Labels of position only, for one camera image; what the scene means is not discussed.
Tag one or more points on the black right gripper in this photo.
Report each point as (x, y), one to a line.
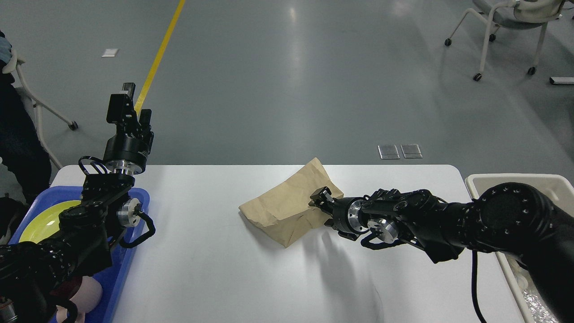
(345, 213)

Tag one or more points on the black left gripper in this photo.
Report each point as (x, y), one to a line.
(125, 153)

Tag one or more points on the large brown paper bag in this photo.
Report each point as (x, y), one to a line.
(285, 213)

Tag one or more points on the yellow plastic plate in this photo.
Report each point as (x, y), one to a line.
(46, 223)

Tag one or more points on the pink mug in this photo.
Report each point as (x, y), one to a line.
(83, 291)

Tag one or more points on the foil tray with cup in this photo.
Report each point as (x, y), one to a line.
(537, 307)

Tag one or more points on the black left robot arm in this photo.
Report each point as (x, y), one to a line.
(89, 232)

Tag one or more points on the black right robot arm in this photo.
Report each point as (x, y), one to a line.
(513, 218)

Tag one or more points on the left metal floor plate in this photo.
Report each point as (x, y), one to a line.
(388, 152)

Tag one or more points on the metal floor plate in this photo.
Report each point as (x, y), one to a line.
(411, 151)
(388, 152)

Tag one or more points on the right metal floor plate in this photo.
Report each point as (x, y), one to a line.
(411, 151)

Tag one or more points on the seated person in dark clothes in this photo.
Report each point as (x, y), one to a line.
(23, 155)

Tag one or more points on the blue plastic tray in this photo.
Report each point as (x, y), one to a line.
(113, 277)

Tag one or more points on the beige plastic bin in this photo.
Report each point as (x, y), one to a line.
(557, 188)

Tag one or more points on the grey bar on floor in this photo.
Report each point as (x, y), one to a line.
(561, 80)

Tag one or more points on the white wheeled chair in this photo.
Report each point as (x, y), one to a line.
(511, 14)

